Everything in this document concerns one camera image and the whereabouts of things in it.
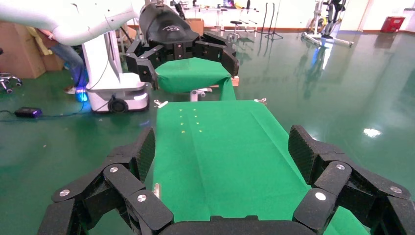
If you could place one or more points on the large brown cardboard box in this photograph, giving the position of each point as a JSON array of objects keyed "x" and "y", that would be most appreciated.
[{"x": 19, "y": 48}]

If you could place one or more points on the office chair caster base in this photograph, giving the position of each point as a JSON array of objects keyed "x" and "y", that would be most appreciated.
[{"x": 8, "y": 79}]

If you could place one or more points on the low brown cardboard box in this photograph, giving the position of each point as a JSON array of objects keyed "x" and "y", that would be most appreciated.
[{"x": 53, "y": 63}]

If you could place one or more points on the person in blue jeans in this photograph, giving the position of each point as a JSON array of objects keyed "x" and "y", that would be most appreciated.
[{"x": 69, "y": 61}]

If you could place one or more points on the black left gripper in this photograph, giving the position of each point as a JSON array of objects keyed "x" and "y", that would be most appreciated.
[{"x": 165, "y": 26}]

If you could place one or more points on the white caster table leg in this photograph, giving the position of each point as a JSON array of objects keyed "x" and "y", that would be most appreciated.
[{"x": 194, "y": 94}]

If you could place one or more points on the red cabinet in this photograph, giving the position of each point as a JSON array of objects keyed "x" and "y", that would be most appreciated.
[{"x": 392, "y": 24}]

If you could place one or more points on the plain green tablecloth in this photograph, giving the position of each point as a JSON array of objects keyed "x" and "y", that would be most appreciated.
[{"x": 188, "y": 73}]

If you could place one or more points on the green tablecloth with yellow marks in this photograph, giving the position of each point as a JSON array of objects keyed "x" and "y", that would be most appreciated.
[{"x": 227, "y": 155}]

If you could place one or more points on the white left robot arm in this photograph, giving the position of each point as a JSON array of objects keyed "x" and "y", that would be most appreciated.
[{"x": 64, "y": 19}]

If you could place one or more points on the black round stool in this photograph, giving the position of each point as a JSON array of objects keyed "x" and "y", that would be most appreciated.
[{"x": 236, "y": 22}]

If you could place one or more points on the white exercise machine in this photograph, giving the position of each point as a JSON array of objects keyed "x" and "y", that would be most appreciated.
[{"x": 337, "y": 41}]

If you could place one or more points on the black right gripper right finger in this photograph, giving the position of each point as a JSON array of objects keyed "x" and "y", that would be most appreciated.
[{"x": 330, "y": 175}]

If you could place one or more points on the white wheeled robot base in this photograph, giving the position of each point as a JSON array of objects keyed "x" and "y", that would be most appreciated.
[{"x": 100, "y": 65}]

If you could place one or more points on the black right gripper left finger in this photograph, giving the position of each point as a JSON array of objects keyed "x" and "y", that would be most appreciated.
[{"x": 123, "y": 181}]

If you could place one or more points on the black power adapter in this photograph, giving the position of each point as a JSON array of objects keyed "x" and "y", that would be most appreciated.
[{"x": 28, "y": 113}]

